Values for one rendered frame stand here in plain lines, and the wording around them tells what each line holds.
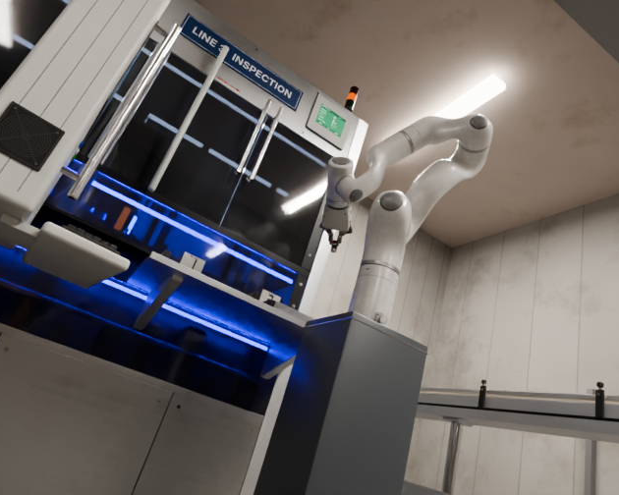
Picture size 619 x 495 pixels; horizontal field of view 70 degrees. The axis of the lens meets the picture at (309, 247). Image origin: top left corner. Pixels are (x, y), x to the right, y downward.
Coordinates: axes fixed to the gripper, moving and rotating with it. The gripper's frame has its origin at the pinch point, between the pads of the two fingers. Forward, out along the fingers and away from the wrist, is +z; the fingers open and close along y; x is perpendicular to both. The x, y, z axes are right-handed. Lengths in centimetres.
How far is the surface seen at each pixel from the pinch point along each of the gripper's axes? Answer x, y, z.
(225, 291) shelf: 47, 21, -8
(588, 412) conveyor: 23, -93, 31
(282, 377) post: 29, 10, 49
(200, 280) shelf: 49, 27, -13
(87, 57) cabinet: 37, 57, -66
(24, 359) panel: 73, 76, 13
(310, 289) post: -4.8, 9.8, 32.0
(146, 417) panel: 66, 44, 38
